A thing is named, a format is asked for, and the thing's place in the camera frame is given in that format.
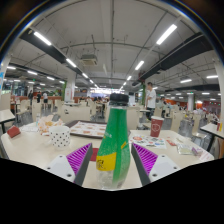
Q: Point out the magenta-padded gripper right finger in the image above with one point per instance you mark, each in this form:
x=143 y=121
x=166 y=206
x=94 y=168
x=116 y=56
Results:
x=146 y=160

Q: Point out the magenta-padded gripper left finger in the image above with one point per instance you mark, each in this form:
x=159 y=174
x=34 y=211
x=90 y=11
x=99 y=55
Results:
x=79 y=160

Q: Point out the green drink bottle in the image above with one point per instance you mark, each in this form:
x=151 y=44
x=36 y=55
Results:
x=113 y=140

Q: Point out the printed sticker sheet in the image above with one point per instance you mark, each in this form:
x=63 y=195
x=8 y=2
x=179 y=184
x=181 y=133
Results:
x=148 y=141

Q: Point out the white polka dot mug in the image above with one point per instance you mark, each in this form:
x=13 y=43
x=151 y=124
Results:
x=60 y=136

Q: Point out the dark food tray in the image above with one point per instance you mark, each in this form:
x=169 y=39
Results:
x=88 y=128

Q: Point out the red paper cup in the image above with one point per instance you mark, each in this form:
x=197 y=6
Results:
x=156 y=126

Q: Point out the clear plastic packet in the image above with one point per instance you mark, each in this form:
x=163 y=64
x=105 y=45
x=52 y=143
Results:
x=188 y=150

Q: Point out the beige canteen chairs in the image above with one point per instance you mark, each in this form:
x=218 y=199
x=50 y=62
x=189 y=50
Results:
x=75 y=113

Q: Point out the crumpled food wrapper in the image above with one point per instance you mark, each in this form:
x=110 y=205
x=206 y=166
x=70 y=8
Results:
x=46 y=123

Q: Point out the person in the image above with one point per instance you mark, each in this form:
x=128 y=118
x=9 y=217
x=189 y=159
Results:
x=45 y=97
x=151 y=98

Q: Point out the small red box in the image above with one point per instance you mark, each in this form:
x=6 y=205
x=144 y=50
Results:
x=13 y=131

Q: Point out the beige side table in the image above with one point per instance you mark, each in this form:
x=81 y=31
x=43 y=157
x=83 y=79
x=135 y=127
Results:
x=213 y=130
x=5 y=116

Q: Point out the ceiling air conditioner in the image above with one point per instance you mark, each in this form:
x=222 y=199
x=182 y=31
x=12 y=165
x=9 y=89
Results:
x=89 y=60

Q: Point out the ceiling lights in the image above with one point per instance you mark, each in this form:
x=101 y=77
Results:
x=166 y=34

